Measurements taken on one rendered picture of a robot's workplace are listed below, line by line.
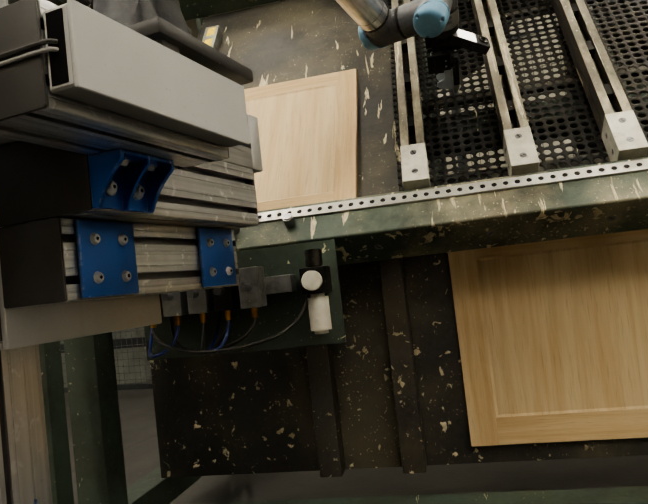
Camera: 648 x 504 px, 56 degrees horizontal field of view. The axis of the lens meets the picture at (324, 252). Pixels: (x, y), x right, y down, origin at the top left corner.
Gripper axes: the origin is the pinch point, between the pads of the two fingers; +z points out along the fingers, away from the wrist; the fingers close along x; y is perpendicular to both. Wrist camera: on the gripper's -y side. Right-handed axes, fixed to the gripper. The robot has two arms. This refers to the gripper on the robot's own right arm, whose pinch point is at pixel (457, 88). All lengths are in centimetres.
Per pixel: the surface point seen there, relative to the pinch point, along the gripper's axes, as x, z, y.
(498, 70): -1.3, -2.9, -10.9
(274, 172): 22, 1, 50
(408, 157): 29.8, -4.7, 13.9
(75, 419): 80, 23, 105
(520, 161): 36.2, -4.7, -11.3
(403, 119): 15.4, -4.7, 14.7
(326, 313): 67, 4, 34
